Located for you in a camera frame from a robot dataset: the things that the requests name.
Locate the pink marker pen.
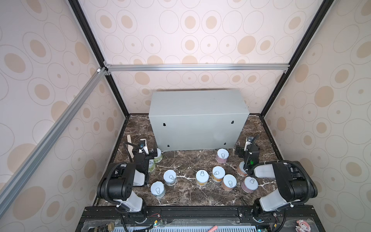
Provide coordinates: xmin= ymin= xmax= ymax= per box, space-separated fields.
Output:
xmin=207 ymin=225 xmax=218 ymax=232

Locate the horizontal aluminium rail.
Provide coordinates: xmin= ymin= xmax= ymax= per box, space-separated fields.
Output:
xmin=107 ymin=63 xmax=290 ymax=72

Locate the teal can upper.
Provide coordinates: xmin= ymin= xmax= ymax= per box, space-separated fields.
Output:
xmin=163 ymin=170 xmax=177 ymax=186

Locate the pink toy figure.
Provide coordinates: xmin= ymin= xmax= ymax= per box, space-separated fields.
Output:
xmin=295 ymin=219 xmax=311 ymax=232

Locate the teal can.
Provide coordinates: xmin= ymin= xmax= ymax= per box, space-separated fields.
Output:
xmin=163 ymin=170 xmax=177 ymax=186
xmin=150 ymin=181 xmax=166 ymax=198

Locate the brown orange can front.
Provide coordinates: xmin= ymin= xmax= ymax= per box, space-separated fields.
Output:
xmin=222 ymin=174 xmax=237 ymax=191

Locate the wooden spatula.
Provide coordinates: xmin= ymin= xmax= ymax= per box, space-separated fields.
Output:
xmin=127 ymin=134 xmax=134 ymax=162

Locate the yellow can right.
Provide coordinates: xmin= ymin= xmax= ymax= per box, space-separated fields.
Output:
xmin=212 ymin=166 xmax=226 ymax=183

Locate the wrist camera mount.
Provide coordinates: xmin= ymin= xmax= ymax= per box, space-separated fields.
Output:
xmin=244 ymin=136 xmax=255 ymax=151
xmin=138 ymin=139 xmax=149 ymax=156

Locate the green can lower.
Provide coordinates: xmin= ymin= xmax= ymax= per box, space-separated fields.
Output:
xmin=148 ymin=159 xmax=156 ymax=173

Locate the brown orange can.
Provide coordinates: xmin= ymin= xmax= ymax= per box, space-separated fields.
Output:
xmin=222 ymin=174 xmax=237 ymax=191
xmin=237 ymin=161 xmax=248 ymax=177

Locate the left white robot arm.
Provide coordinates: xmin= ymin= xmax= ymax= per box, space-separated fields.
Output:
xmin=97 ymin=150 xmax=157 ymax=213

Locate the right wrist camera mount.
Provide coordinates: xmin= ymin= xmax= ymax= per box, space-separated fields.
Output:
xmin=244 ymin=136 xmax=255 ymax=151

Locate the yellow can left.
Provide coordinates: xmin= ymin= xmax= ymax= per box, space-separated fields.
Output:
xmin=196 ymin=170 xmax=209 ymax=186

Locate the yellow can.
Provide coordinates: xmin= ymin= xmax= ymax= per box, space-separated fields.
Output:
xmin=212 ymin=166 xmax=226 ymax=183
xmin=196 ymin=170 xmax=209 ymax=186

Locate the green can upper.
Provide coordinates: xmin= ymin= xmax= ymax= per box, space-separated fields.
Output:
xmin=154 ymin=148 xmax=163 ymax=163

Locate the teal can lower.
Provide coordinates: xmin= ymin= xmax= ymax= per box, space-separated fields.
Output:
xmin=150 ymin=181 xmax=166 ymax=198

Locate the black base frame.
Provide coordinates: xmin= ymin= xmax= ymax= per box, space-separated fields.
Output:
xmin=76 ymin=206 xmax=325 ymax=232

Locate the green can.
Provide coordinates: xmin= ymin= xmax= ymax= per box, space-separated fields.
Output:
xmin=154 ymin=148 xmax=163 ymax=163
xmin=148 ymin=159 xmax=156 ymax=173

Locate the pink can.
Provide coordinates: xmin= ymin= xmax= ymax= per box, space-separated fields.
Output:
xmin=242 ymin=177 xmax=259 ymax=193
xmin=216 ymin=148 xmax=229 ymax=163

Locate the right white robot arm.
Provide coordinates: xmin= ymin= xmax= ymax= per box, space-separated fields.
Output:
xmin=235 ymin=143 xmax=318 ymax=216

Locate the left diagonal aluminium rail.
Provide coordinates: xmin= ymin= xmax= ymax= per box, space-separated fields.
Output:
xmin=1 ymin=67 xmax=107 ymax=217

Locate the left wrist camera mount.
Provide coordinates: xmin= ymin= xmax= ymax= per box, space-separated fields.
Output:
xmin=138 ymin=139 xmax=149 ymax=156

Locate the grey metal cabinet box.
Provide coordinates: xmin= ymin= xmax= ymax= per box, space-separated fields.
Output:
xmin=149 ymin=90 xmax=250 ymax=151

